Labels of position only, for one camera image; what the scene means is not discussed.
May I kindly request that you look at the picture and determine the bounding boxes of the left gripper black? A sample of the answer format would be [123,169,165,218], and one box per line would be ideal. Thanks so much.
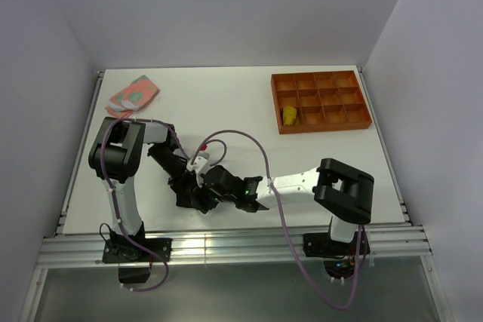
[149,145,193,204]

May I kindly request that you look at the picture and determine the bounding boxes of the black sock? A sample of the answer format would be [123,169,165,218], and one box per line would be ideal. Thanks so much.
[172,183,219,214]

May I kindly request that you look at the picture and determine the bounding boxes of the yellow sock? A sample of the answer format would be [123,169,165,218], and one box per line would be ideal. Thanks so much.
[282,106,300,126]

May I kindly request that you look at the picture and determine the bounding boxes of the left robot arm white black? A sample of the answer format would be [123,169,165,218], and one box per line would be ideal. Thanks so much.
[88,117,200,261]

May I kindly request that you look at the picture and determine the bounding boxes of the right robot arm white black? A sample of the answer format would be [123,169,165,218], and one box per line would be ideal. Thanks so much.
[194,158,374,254]

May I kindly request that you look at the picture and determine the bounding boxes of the pink green patterned socks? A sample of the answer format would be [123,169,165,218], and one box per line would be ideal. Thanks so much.
[105,75,159,118]

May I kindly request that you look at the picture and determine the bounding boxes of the orange compartment tray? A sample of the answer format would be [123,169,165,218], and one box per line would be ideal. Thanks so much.
[271,70,372,134]

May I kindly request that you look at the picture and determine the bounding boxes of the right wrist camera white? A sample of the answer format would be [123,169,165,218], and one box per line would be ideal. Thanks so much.
[186,152,210,174]

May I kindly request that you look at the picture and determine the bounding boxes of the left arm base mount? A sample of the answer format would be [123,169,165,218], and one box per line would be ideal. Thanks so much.
[99,223,172,292]

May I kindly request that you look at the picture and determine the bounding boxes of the aluminium frame rail front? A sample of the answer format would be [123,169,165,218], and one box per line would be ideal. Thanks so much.
[35,225,432,269]

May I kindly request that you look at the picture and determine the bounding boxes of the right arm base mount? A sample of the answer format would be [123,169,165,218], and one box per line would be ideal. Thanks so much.
[303,230,371,281]

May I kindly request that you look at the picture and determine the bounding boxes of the aluminium side rail right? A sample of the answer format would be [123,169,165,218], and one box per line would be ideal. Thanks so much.
[356,66,413,225]

